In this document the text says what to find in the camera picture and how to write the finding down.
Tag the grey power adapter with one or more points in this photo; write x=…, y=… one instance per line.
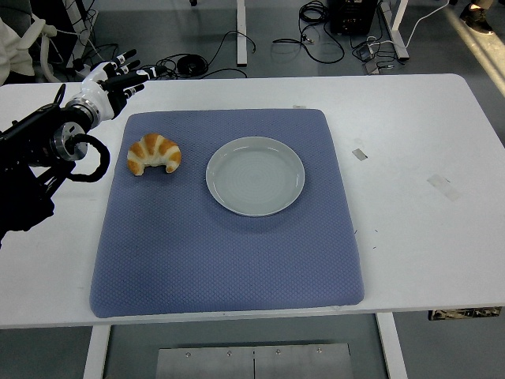
x=365, y=52

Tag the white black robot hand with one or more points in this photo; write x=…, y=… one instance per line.
x=96, y=92

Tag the person's foot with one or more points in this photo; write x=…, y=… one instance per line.
x=476, y=19

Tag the round grey plate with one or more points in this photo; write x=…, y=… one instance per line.
x=256, y=177

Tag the blue quilted mat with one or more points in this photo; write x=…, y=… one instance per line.
x=177, y=256

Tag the small grey tape piece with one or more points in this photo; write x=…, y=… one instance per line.
x=360, y=154

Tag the grey metal plate with screws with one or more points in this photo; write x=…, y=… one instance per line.
x=252, y=361

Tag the large clear tape piece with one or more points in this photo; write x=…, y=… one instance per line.
x=444, y=187

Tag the black equipment box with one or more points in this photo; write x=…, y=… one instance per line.
x=351, y=16

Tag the white desk leg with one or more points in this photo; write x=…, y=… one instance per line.
x=241, y=31
x=398, y=35

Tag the white table leg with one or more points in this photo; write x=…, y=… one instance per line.
x=392, y=347
x=94, y=351

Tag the golden croissant bread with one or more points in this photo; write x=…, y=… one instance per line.
x=152, y=152

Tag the white cloth bundle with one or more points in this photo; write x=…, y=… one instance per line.
x=12, y=51

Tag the camouflage patterned strip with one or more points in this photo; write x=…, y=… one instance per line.
x=465, y=313

